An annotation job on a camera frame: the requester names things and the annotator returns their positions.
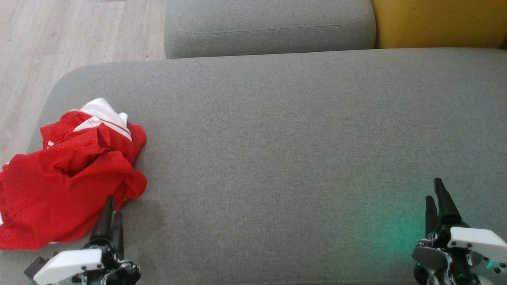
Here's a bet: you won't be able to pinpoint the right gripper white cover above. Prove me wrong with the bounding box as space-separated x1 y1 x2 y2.
412 178 507 285

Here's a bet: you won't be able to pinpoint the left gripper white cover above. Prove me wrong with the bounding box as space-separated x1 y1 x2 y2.
34 195 141 285

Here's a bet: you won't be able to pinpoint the red Bulls jersey white sleeves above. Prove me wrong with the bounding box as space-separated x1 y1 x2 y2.
0 98 148 251

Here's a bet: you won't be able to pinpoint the grey sofa seat cushion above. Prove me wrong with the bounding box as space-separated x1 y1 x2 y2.
0 47 507 285

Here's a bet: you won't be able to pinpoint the yellow sofa cushion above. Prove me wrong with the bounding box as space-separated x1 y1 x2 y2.
370 0 507 50

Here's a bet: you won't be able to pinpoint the grey sofa back cushion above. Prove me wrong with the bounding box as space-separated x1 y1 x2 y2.
164 0 377 60

